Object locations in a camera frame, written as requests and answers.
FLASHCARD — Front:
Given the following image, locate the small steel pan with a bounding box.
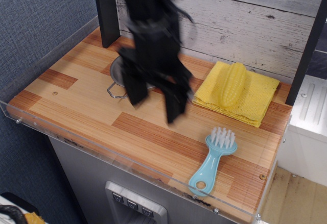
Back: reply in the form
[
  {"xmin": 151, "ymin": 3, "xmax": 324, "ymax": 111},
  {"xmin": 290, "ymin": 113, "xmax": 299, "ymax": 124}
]
[{"xmin": 107, "ymin": 55, "xmax": 156, "ymax": 99}]

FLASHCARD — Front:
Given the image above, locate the black left frame post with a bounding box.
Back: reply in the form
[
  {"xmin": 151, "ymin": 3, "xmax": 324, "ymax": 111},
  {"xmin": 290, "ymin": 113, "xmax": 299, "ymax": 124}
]
[{"xmin": 96, "ymin": 0, "xmax": 120, "ymax": 48}]

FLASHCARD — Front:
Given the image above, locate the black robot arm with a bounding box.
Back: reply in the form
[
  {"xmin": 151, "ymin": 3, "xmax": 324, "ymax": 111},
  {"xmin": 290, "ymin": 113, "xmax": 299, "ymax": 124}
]
[{"xmin": 119, "ymin": 0, "xmax": 193, "ymax": 123}]

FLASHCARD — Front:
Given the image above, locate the folded yellow cloth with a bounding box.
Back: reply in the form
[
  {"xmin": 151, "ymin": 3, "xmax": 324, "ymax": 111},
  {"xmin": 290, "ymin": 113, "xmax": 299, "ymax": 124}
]
[{"xmin": 193, "ymin": 61, "xmax": 279, "ymax": 128}]

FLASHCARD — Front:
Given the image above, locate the yellow object at corner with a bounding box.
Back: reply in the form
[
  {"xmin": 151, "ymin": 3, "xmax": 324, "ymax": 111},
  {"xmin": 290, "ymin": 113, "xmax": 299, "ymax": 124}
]
[{"xmin": 24, "ymin": 212, "xmax": 46, "ymax": 224}]

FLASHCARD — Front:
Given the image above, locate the grey toy fridge cabinet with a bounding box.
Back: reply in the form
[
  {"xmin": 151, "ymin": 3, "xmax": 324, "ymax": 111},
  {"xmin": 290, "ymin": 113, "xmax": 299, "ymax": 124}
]
[{"xmin": 48, "ymin": 135, "xmax": 246, "ymax": 224}]

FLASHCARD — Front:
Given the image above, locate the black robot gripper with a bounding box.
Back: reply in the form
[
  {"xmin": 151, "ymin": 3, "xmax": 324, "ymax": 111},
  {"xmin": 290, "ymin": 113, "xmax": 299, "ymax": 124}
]
[{"xmin": 119, "ymin": 17, "xmax": 192, "ymax": 123}]

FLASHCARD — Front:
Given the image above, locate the black right frame post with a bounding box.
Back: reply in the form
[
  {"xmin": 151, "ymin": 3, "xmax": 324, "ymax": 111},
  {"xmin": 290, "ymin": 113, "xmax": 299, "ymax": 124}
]
[{"xmin": 285, "ymin": 0, "xmax": 327, "ymax": 106}]

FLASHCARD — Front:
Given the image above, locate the light blue dish brush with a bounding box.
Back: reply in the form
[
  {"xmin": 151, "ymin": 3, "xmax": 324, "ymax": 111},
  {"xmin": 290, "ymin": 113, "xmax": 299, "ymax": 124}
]
[{"xmin": 189, "ymin": 127, "xmax": 238, "ymax": 196}]

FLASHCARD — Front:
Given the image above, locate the silver dispenser button panel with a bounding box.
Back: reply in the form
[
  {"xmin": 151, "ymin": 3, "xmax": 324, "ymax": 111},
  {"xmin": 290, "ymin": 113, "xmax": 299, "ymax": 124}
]
[{"xmin": 105, "ymin": 181, "xmax": 168, "ymax": 223}]

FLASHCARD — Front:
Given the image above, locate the black frame post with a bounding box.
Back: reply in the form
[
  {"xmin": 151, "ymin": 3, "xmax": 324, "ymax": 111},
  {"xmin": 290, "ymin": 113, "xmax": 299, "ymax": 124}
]
[
  {"xmin": 96, "ymin": 0, "xmax": 120, "ymax": 48},
  {"xmin": 285, "ymin": 0, "xmax": 327, "ymax": 106}
]

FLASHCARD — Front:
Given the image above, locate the yellow toy corn cob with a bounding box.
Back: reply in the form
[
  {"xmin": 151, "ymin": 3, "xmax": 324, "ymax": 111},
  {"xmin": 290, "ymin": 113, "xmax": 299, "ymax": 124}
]
[{"xmin": 218, "ymin": 63, "xmax": 246, "ymax": 108}]

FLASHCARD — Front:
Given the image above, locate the white ridged counter unit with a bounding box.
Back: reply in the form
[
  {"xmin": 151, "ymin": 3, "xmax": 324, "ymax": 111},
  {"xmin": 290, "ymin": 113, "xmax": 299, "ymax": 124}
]
[{"xmin": 276, "ymin": 75, "xmax": 326, "ymax": 186}]

